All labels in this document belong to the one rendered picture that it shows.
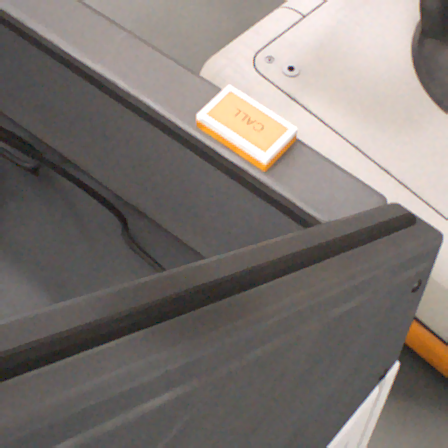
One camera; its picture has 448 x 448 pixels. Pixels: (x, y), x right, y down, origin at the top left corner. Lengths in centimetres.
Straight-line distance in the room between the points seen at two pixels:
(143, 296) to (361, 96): 121
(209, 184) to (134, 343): 36
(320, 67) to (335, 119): 9
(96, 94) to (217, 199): 10
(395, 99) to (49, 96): 87
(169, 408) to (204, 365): 2
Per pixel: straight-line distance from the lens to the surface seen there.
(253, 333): 42
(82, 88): 75
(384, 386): 81
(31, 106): 82
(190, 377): 39
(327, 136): 154
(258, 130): 67
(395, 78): 161
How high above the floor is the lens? 150
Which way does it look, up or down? 57 degrees down
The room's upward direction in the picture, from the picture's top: 5 degrees clockwise
